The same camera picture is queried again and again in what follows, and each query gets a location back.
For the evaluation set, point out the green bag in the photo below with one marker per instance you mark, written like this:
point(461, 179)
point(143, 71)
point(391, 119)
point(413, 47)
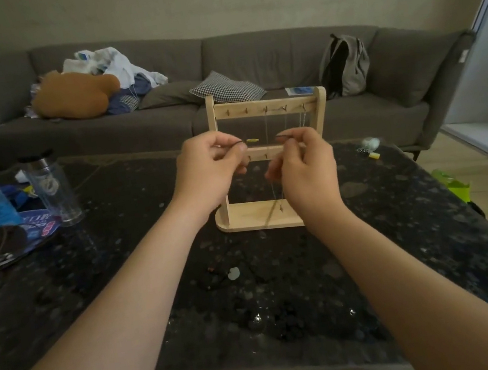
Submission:
point(452, 185)

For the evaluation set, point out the checkered pillow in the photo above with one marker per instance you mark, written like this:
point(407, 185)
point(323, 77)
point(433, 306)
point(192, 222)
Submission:
point(227, 86)

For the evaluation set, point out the grey backpack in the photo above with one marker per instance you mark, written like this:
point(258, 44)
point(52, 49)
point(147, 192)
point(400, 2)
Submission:
point(352, 70)

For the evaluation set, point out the wooden jewelry stand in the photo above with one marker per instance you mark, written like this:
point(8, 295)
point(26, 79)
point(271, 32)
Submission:
point(249, 218)

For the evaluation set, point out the person's right forearm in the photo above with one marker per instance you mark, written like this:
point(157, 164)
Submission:
point(426, 306)

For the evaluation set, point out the white crumpled garment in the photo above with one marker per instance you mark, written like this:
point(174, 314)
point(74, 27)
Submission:
point(121, 66)

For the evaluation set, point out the clear plastic tumbler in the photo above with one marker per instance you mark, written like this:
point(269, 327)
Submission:
point(53, 193)

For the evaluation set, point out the grey flat cushion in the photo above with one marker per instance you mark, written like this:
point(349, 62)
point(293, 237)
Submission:
point(169, 95)

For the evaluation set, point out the small black object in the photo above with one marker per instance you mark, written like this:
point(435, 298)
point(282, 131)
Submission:
point(476, 208)

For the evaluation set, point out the person's right hand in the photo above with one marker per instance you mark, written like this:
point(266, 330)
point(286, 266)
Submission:
point(311, 177)

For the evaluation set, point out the person's left forearm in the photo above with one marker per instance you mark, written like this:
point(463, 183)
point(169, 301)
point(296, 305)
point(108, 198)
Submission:
point(99, 350)

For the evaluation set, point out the brown plush toy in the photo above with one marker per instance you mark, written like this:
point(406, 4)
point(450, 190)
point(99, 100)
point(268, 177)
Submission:
point(73, 96)

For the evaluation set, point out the small yellow block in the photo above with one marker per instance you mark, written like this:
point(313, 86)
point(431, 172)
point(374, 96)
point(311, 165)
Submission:
point(374, 155)

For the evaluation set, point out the blue crumpled garment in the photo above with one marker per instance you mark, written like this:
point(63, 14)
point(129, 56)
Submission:
point(140, 88)

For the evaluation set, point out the blue printed packet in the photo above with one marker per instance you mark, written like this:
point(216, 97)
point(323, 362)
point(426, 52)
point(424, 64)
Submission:
point(40, 229)

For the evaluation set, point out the grey fabric sofa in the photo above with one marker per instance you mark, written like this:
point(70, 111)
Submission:
point(270, 55)

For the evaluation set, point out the person's left hand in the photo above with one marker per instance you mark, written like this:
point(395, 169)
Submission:
point(206, 174)

